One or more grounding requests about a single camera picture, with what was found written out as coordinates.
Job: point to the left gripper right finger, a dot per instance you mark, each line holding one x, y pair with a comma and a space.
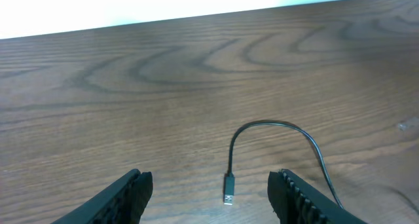
296, 201

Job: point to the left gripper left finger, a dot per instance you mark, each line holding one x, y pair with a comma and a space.
124, 201

